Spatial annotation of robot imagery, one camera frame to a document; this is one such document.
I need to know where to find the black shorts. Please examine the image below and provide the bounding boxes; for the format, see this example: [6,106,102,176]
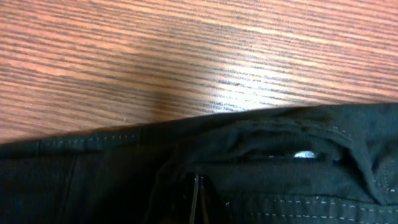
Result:
[1,103,397,223]

